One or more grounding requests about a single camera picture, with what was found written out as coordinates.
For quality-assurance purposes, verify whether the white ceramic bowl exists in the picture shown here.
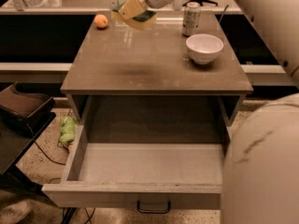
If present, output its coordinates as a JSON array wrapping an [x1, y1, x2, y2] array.
[[186, 34, 224, 64]]

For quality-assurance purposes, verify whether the black floor cable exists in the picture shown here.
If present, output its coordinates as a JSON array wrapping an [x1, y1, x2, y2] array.
[[32, 140, 67, 166]]

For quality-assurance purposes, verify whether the black drawer handle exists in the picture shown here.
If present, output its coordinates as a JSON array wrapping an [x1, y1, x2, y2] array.
[[136, 201, 171, 215]]

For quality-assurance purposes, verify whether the silver soda can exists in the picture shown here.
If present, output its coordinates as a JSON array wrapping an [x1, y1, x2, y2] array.
[[182, 2, 201, 36]]

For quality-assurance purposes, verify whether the open grey drawer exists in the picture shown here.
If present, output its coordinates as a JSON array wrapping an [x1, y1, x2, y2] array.
[[43, 120, 229, 210]]

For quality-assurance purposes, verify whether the orange fruit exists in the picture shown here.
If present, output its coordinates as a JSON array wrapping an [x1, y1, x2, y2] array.
[[94, 14, 108, 29]]

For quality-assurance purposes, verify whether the green and yellow sponge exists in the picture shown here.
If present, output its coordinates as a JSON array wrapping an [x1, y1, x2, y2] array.
[[111, 4, 157, 30]]

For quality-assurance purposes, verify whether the green crumpled bag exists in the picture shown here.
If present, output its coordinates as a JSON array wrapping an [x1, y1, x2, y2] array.
[[59, 116, 78, 144]]

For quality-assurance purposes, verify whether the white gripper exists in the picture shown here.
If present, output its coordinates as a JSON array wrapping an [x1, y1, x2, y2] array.
[[119, 0, 173, 21]]

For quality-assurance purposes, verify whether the white shoe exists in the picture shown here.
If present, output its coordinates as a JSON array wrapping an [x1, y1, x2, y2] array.
[[0, 201, 32, 224]]

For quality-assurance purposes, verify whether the grey cabinet with tabletop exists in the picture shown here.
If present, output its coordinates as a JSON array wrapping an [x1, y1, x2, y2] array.
[[62, 14, 252, 144]]

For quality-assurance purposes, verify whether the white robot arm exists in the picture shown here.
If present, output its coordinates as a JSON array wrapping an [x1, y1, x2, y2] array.
[[221, 0, 299, 224]]

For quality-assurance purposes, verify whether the dark chair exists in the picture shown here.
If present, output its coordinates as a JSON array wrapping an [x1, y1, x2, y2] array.
[[0, 82, 55, 196]]

